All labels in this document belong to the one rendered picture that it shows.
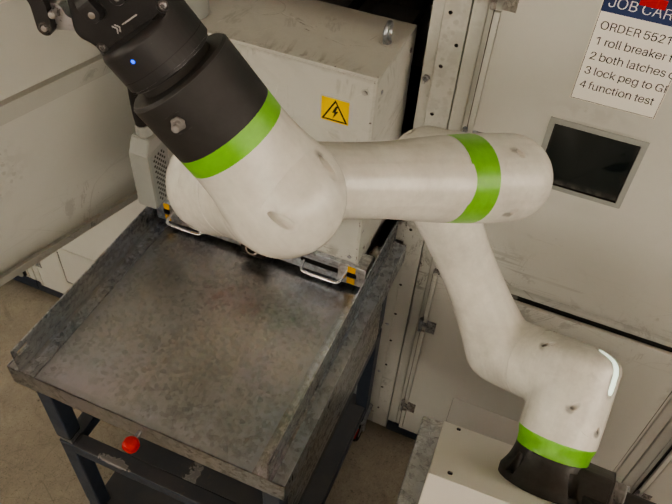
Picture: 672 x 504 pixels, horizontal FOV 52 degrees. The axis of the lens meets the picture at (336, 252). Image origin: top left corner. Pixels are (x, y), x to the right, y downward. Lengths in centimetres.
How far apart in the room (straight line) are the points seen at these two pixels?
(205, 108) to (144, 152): 94
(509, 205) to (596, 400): 40
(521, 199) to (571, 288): 73
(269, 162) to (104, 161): 122
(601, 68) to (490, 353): 53
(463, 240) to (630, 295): 59
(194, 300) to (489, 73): 78
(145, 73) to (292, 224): 16
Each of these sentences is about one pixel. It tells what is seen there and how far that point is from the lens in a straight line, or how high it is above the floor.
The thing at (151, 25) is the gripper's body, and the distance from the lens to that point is 52.
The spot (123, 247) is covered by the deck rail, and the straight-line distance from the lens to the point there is 166.
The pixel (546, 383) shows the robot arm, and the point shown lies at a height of 110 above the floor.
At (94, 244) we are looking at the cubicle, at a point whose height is 42.
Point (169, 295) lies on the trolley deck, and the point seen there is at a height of 85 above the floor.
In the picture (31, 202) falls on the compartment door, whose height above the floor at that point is 98.
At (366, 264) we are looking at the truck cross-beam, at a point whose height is 93.
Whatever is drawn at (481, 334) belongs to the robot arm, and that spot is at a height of 109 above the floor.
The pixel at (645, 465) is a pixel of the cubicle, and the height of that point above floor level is 32.
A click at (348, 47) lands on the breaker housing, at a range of 131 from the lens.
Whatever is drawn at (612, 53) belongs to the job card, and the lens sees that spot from 129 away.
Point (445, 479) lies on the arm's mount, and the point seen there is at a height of 105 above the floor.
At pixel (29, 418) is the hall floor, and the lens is 251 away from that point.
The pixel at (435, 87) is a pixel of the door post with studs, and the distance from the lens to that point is 141.
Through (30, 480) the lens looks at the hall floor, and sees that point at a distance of 239.
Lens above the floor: 204
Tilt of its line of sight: 46 degrees down
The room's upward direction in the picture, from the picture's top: 4 degrees clockwise
